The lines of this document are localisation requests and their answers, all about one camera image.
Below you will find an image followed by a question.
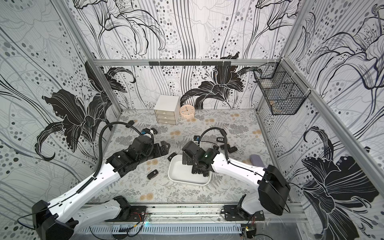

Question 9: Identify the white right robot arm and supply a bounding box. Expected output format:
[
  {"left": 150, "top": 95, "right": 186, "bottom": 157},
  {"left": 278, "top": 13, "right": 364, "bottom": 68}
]
[{"left": 182, "top": 141, "right": 291, "bottom": 219}]

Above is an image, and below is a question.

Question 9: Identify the black flip key beside smart key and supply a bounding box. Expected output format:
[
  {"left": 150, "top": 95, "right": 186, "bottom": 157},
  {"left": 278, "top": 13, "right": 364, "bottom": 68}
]
[{"left": 228, "top": 147, "right": 238, "bottom": 153}]

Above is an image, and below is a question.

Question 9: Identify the black wire wall basket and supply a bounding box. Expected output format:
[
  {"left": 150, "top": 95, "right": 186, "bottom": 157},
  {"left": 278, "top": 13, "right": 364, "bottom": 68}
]
[{"left": 253, "top": 59, "right": 308, "bottom": 116}]

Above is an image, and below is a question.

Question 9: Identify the silver edged smart key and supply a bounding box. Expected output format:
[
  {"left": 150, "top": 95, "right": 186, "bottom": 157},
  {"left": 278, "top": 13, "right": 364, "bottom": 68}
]
[{"left": 216, "top": 137, "right": 225, "bottom": 143}]

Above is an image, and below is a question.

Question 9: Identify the white rectangular storage tray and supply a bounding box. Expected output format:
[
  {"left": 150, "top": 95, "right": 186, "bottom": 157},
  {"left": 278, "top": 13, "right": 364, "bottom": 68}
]
[{"left": 168, "top": 155, "right": 211, "bottom": 187}]

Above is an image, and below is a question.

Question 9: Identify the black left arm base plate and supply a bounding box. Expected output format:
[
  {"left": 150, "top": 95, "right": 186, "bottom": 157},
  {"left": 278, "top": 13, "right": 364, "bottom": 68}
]
[{"left": 106, "top": 196, "right": 147, "bottom": 223}]

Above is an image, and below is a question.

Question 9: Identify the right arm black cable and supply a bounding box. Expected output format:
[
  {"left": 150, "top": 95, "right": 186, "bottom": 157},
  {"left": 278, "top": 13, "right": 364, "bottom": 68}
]
[{"left": 199, "top": 127, "right": 230, "bottom": 163}]

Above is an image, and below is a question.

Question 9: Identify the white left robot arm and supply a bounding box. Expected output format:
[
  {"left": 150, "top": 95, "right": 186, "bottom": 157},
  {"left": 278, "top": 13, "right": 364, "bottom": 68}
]
[{"left": 32, "top": 135, "right": 170, "bottom": 240}]

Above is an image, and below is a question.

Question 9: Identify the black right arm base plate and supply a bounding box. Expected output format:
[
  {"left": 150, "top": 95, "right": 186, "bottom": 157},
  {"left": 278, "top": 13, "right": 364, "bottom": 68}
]
[{"left": 221, "top": 195, "right": 265, "bottom": 222}]

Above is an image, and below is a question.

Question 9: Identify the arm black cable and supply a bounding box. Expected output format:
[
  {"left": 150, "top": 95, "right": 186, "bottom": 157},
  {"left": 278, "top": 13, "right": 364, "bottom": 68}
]
[
  {"left": 199, "top": 127, "right": 230, "bottom": 163},
  {"left": 92, "top": 121, "right": 151, "bottom": 178}
]

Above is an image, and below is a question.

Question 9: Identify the white mini drawer cabinet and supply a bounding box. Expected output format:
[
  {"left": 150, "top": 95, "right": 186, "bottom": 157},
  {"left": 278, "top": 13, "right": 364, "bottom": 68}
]
[{"left": 154, "top": 95, "right": 181, "bottom": 125}]

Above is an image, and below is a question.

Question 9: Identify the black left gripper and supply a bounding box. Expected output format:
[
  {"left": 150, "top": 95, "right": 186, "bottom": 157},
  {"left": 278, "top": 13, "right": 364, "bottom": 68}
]
[{"left": 136, "top": 140, "right": 171, "bottom": 164}]

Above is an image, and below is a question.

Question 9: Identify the pink round alarm clock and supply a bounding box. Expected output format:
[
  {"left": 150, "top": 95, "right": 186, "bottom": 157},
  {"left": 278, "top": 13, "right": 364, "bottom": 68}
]
[{"left": 180, "top": 105, "right": 196, "bottom": 120}]

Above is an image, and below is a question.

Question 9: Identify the black flip key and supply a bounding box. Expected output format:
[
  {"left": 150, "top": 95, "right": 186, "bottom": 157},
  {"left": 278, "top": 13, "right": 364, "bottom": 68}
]
[
  {"left": 228, "top": 147, "right": 238, "bottom": 153},
  {"left": 220, "top": 144, "right": 231, "bottom": 150},
  {"left": 147, "top": 170, "right": 159, "bottom": 180}
]

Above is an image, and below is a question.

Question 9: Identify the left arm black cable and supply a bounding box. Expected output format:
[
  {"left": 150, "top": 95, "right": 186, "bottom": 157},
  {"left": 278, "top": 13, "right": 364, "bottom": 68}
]
[{"left": 92, "top": 121, "right": 151, "bottom": 178}]

